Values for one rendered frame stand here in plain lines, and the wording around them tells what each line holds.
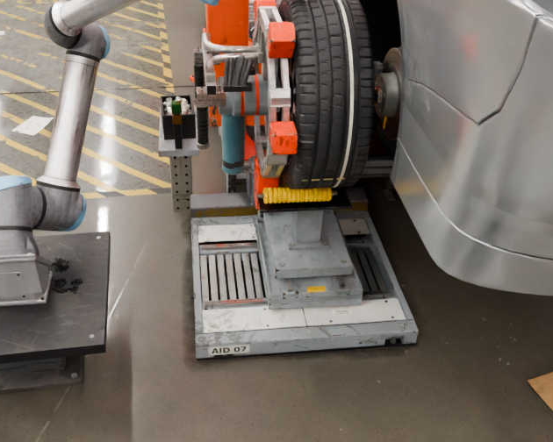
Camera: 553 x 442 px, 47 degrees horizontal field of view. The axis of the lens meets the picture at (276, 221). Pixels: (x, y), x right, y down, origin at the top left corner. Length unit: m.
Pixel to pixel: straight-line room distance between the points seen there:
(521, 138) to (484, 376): 1.31
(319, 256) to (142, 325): 0.74
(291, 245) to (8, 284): 1.04
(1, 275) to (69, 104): 0.62
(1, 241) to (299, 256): 1.07
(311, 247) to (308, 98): 0.78
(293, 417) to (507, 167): 1.20
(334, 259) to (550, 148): 1.31
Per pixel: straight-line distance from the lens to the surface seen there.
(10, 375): 2.48
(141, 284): 2.74
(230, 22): 2.59
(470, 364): 2.54
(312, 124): 1.97
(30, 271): 2.20
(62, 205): 2.33
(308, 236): 2.55
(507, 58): 1.37
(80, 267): 2.40
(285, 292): 2.43
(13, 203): 2.24
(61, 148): 2.34
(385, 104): 2.26
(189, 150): 2.74
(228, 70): 2.02
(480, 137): 1.45
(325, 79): 1.97
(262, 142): 2.44
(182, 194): 3.08
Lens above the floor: 1.78
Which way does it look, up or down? 35 degrees down
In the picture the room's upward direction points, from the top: 3 degrees clockwise
